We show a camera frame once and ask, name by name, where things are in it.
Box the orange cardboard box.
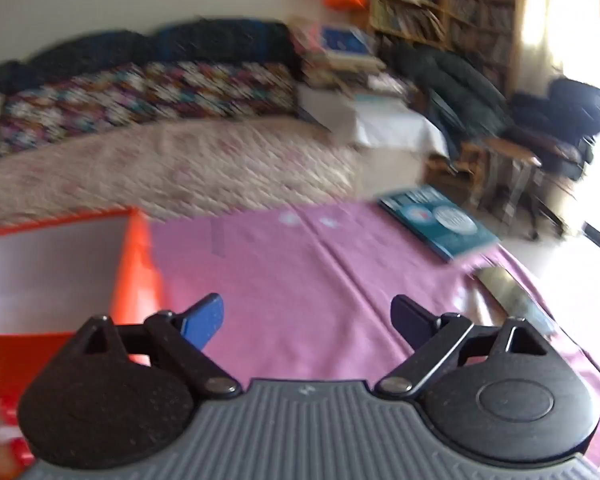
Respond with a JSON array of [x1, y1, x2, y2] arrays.
[[0, 207, 168, 478]]

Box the dark jacket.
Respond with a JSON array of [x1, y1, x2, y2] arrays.
[[385, 42, 514, 159]]

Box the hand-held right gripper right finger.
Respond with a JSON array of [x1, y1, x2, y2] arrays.
[[375, 294, 549, 399]]

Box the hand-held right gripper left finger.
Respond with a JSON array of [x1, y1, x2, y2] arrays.
[[75, 292, 243, 401]]

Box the wooden bookshelf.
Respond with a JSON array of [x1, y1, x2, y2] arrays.
[[367, 0, 529, 97]]

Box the grey glossy booklet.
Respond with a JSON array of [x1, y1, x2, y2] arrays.
[[474, 266, 557, 337]]

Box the wooden chair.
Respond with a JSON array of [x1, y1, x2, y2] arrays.
[[425, 136, 545, 212]]

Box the white curtain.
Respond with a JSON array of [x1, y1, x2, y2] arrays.
[[522, 0, 600, 241]]

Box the beige quilted bedspread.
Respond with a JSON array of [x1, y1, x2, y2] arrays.
[[0, 116, 367, 227]]

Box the black armchair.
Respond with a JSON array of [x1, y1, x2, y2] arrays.
[[500, 77, 600, 182]]

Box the blue book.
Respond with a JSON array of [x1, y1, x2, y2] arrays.
[[377, 185, 502, 264]]

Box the stack of books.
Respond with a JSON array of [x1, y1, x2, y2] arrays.
[[287, 17, 387, 92]]

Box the pink tablecloth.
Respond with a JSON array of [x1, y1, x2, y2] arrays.
[[145, 200, 600, 467]]

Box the white cloth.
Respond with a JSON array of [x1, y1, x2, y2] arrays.
[[297, 82, 449, 154]]

